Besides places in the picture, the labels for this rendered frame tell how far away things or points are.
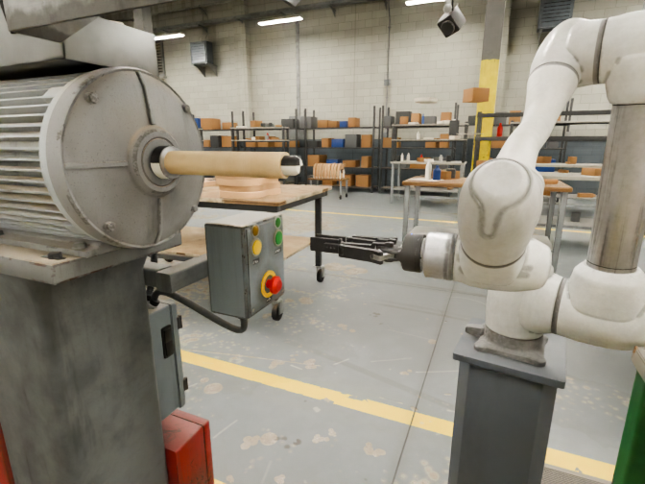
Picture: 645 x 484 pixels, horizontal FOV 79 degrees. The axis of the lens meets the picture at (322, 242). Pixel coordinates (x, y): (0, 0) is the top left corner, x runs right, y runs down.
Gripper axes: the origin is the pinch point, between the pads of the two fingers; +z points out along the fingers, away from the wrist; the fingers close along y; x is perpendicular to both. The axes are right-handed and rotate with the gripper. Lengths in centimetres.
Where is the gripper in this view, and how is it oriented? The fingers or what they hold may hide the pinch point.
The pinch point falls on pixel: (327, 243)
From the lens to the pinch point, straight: 83.5
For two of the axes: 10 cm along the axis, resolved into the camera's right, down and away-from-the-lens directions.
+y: 4.0, -2.3, 8.9
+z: -9.2, -1.0, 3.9
